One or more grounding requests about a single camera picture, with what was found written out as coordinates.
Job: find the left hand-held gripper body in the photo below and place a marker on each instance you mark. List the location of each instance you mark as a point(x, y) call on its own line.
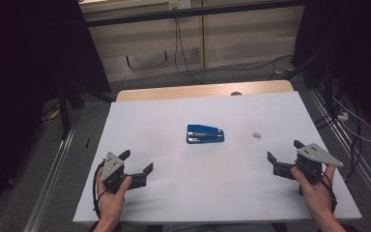
point(112, 166)

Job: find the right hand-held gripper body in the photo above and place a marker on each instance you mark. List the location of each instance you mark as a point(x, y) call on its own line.
point(312, 154)

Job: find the blue stapler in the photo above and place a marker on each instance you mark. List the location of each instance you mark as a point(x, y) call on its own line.
point(206, 135)

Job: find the person's left hand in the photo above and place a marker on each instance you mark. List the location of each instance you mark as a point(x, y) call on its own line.
point(111, 203)

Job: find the person's right hand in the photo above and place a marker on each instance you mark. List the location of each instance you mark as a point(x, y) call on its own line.
point(319, 198)

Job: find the small black floor piece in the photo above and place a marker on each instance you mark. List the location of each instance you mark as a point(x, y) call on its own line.
point(88, 142)

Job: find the white power strip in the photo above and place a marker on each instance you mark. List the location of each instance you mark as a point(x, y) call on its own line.
point(342, 116)

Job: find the black metal stand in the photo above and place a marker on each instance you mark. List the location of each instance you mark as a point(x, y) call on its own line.
point(327, 87)
point(65, 112)

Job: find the white table sheet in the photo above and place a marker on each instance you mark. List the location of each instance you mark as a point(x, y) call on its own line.
point(206, 187)

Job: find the yellow floor tape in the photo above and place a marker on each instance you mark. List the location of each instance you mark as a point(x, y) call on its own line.
point(54, 114)
point(285, 71)

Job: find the light wooden table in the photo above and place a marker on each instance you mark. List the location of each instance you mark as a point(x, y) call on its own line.
point(190, 92)

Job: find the black curtain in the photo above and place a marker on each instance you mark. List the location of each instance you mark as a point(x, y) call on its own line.
point(25, 80)
point(357, 58)

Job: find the black horizontal metal bar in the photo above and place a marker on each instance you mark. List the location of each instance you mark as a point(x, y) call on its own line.
point(190, 13)

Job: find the aluminium floor rail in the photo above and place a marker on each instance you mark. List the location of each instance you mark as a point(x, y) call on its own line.
point(357, 161)
point(50, 180)

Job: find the white wall socket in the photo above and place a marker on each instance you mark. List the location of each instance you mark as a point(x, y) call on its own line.
point(179, 4)

